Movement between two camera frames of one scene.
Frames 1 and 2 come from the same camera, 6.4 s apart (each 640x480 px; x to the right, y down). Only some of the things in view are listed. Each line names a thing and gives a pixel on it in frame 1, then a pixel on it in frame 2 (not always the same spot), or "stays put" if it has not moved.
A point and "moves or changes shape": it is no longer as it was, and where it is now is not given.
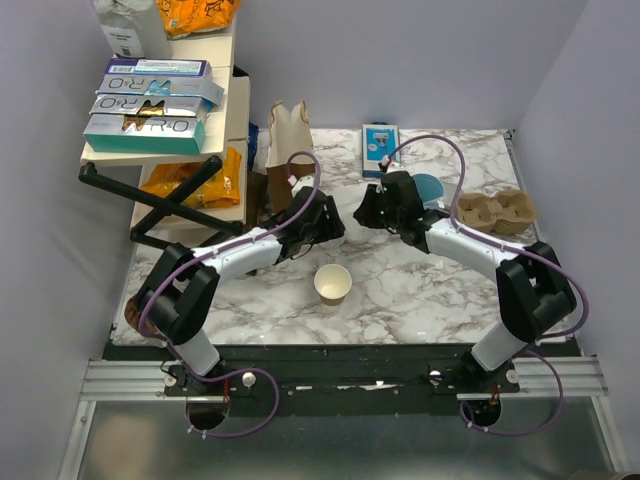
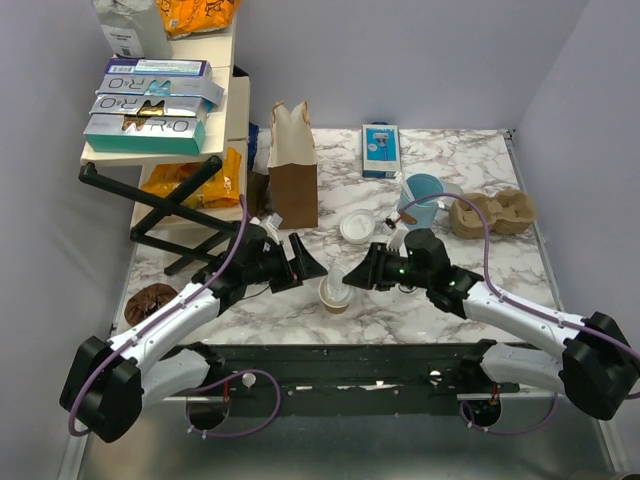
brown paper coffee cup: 332,283 moves or changes shape
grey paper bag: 135,29 stays put
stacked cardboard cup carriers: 505,211 stays put
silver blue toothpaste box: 162,85 stays put
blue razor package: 379,140 stays put
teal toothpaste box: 146,133 stays put
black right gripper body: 375,212 to 398,269
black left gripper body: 325,229 to 273,268
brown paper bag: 289,131 stays put
